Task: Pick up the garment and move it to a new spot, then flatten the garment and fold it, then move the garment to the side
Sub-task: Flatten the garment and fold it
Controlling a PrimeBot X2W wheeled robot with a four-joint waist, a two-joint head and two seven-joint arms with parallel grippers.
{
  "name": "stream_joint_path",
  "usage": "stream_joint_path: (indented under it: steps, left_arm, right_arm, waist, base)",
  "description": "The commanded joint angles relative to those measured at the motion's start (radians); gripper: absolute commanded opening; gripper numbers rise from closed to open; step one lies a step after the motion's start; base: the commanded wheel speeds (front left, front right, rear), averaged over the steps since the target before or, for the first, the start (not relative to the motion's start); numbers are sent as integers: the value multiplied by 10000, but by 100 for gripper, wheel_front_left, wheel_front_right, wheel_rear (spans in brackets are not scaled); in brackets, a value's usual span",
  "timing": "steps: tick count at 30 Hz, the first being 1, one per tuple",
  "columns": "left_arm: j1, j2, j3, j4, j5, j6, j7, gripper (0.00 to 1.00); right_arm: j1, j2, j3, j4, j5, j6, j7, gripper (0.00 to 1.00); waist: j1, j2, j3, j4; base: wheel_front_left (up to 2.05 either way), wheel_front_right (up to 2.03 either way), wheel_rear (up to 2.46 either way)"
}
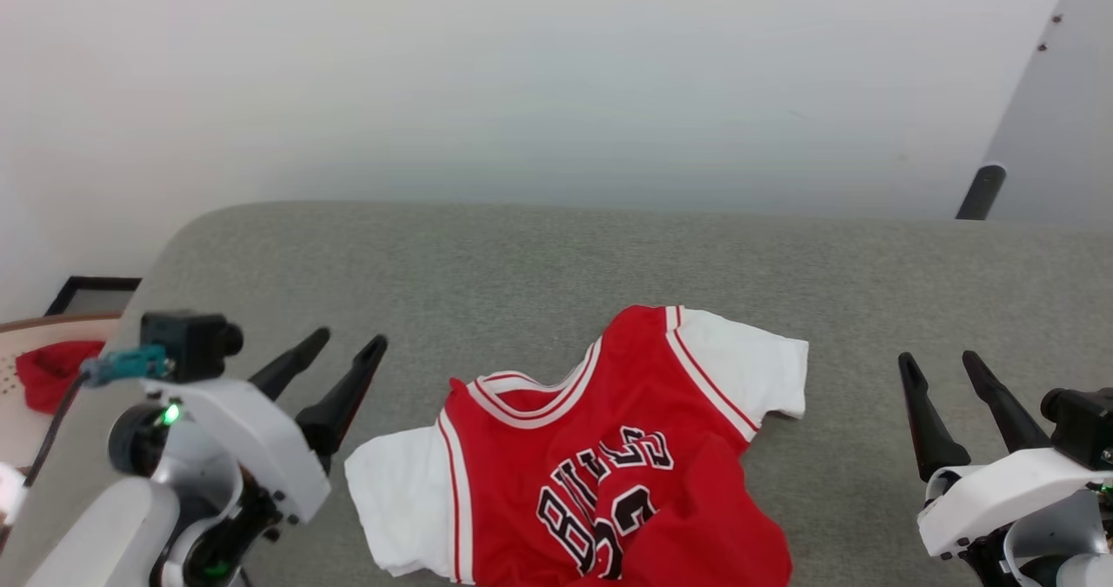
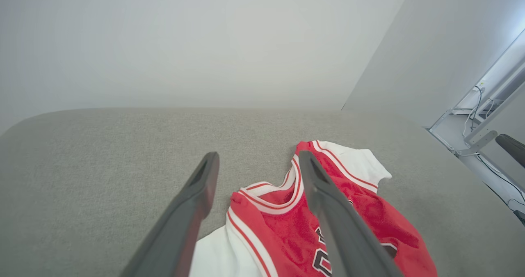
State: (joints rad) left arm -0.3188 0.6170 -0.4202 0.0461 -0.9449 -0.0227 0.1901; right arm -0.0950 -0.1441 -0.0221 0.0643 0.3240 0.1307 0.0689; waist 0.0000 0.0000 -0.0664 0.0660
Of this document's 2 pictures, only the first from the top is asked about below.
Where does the red white basketball jersey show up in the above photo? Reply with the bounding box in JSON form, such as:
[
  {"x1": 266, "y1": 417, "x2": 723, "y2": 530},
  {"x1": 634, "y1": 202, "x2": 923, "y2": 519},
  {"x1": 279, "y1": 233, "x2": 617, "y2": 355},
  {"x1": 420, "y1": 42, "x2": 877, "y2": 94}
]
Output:
[{"x1": 345, "y1": 305, "x2": 810, "y2": 587}]

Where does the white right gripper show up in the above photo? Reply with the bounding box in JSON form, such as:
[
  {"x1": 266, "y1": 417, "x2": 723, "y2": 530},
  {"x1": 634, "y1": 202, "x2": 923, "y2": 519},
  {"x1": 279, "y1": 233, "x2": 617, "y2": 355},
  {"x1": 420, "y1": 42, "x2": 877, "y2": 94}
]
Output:
[{"x1": 898, "y1": 350, "x2": 1113, "y2": 560}]

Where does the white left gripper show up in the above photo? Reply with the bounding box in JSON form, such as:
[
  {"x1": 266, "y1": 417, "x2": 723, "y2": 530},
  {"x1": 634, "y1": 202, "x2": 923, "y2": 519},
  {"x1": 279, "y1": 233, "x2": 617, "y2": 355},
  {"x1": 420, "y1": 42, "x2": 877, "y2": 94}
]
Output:
[{"x1": 143, "y1": 326, "x2": 389, "y2": 525}]

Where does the white paper cable tag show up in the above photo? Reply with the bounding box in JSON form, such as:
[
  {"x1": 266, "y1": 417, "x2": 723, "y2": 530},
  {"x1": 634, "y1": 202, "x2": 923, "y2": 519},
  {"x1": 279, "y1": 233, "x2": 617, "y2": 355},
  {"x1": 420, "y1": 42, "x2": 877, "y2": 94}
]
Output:
[{"x1": 0, "y1": 464, "x2": 25, "y2": 527}]

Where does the white laundry basket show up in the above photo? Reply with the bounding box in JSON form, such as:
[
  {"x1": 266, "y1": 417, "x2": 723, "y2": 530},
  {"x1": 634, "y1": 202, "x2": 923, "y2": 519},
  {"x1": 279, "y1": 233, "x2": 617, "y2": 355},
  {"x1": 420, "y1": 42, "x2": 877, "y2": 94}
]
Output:
[{"x1": 0, "y1": 311, "x2": 123, "y2": 470}]

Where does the red cloth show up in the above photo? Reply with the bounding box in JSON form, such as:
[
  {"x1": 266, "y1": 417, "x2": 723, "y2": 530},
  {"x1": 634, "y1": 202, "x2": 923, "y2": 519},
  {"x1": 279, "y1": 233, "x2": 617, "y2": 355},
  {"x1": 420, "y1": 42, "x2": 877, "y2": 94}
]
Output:
[{"x1": 16, "y1": 340, "x2": 105, "y2": 416}]

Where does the dark grey metal pole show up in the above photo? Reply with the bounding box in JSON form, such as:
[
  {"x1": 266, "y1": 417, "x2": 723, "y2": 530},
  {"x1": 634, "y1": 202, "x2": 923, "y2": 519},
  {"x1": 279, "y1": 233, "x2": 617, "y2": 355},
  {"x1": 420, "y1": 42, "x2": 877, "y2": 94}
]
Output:
[{"x1": 955, "y1": 164, "x2": 1007, "y2": 221}]

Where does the teal camera cable connector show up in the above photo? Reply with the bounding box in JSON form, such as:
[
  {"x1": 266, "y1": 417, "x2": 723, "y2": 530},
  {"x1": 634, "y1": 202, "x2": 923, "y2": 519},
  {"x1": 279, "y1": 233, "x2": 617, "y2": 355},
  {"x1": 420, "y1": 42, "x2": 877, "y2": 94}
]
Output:
[{"x1": 81, "y1": 346, "x2": 172, "y2": 388}]

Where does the black left camera cable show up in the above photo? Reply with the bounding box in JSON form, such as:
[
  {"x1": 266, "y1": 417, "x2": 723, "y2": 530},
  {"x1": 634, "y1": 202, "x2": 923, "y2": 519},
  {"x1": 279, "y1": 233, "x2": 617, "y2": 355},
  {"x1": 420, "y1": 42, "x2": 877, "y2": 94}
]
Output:
[{"x1": 22, "y1": 370, "x2": 92, "y2": 488}]

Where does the black picture frame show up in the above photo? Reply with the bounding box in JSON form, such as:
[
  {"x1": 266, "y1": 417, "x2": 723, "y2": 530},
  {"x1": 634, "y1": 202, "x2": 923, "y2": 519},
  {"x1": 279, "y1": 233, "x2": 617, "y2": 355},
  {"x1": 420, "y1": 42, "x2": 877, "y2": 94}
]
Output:
[{"x1": 45, "y1": 276, "x2": 142, "y2": 317}]

